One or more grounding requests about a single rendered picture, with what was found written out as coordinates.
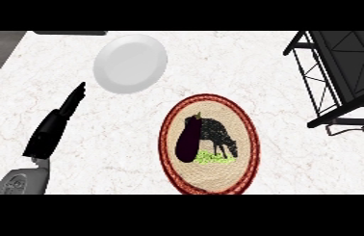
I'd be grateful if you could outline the oval woven placemat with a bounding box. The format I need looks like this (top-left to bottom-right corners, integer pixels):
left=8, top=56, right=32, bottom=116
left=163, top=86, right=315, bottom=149
left=158, top=92, right=263, bottom=196

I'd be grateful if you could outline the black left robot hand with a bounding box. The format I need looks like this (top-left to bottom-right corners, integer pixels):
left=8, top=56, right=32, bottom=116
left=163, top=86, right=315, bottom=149
left=21, top=81, right=89, bottom=160

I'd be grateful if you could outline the dark purple eggplant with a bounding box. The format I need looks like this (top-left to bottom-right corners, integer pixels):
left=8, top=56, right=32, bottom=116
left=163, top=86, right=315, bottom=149
left=175, top=112, right=204, bottom=164

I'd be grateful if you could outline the white round plate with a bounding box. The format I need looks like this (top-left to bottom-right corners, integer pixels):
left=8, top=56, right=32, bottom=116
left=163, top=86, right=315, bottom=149
left=93, top=34, right=170, bottom=94

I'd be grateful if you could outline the black wire tiered shelf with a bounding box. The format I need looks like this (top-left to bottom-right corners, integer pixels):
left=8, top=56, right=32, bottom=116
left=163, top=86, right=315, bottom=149
left=282, top=30, right=364, bottom=137

